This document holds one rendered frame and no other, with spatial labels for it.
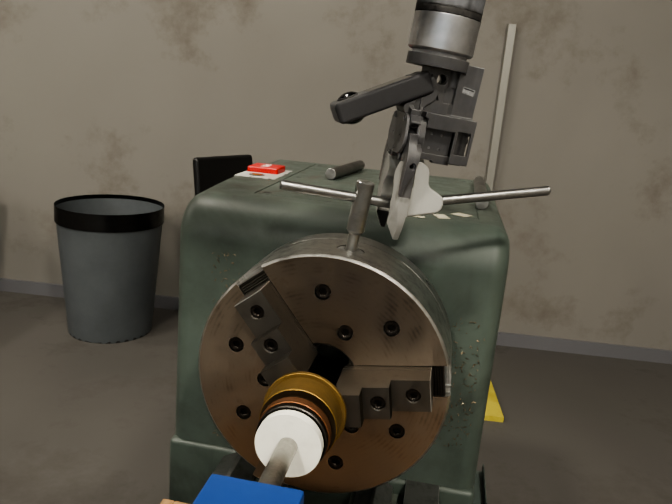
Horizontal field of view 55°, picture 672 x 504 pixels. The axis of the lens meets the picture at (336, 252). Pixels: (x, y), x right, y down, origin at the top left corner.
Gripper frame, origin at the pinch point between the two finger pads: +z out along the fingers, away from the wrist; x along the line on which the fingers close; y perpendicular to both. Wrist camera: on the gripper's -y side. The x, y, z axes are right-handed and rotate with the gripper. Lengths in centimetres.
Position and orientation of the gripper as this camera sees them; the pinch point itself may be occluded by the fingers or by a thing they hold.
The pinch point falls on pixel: (384, 221)
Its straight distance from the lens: 78.5
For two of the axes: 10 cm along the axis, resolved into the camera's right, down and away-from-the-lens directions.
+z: -1.9, 9.5, 2.6
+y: 9.7, 1.3, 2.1
